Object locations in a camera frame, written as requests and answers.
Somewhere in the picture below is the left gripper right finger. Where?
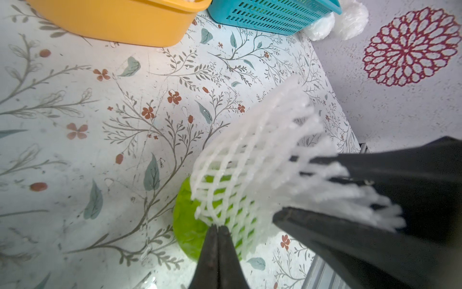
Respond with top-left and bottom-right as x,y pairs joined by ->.
218,226 -> 250,289

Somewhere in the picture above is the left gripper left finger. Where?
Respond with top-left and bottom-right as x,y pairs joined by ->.
188,225 -> 219,289

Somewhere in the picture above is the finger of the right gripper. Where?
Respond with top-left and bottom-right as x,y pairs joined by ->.
273,208 -> 462,289
290,137 -> 462,246

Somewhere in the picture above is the green custard apple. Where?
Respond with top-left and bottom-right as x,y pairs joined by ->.
173,175 -> 270,261

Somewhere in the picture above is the white teddy bear pink shirt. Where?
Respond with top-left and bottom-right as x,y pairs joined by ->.
302,0 -> 369,41

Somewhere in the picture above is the floral table mat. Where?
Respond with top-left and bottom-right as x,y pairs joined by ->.
1,1 -> 359,289

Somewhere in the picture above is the teal plastic basket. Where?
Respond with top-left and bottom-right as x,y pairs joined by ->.
208,0 -> 342,36

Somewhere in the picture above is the yellow plastic tray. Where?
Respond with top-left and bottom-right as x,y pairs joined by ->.
29,0 -> 211,48

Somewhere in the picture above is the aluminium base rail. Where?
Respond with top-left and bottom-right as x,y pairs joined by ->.
302,255 -> 350,289

